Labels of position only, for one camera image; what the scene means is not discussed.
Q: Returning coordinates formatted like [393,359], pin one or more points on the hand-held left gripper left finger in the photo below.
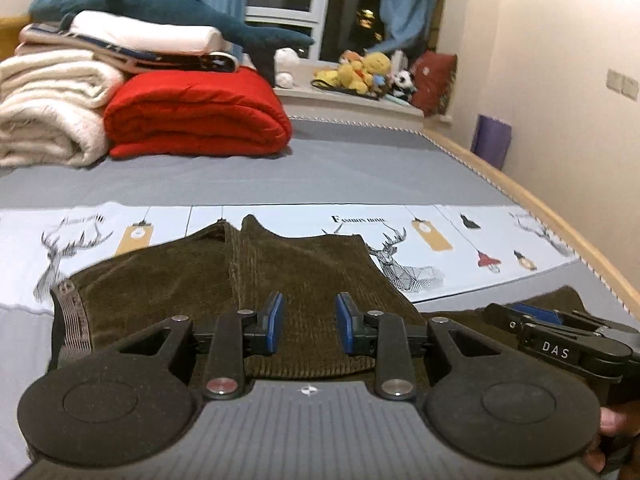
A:
[274,321]

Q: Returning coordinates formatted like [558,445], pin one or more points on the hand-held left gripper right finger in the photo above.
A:
[344,321]

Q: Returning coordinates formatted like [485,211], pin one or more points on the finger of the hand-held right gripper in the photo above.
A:
[540,312]
[502,316]

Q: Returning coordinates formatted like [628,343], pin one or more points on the person's right hand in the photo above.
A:
[614,421]

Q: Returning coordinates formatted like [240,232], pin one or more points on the purple bin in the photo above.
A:
[491,140]

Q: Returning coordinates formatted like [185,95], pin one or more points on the white window sill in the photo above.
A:
[340,102]

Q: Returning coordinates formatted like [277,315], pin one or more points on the red folded quilt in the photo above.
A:
[195,110]

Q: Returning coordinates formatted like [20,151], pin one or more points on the red cushion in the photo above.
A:
[432,82]

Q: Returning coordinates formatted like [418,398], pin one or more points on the panda plush toy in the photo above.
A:
[402,82]

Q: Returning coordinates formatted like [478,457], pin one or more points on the white plush toy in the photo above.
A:
[286,60]

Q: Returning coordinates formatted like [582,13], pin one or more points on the striped folded blanket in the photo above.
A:
[150,56]

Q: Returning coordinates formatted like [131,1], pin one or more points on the white fluffy blanket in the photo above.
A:
[45,105]

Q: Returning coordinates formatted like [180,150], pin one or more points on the white folded cloth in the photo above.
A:
[145,32]

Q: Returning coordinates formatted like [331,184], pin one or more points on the blue shark plush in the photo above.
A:
[150,5]

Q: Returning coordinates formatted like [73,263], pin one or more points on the yellow wooden headboard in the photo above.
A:
[10,35]

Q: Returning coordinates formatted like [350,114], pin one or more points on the wooden bed frame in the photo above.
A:
[550,201]

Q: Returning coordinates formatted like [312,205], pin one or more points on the wall switch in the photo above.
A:
[625,84]

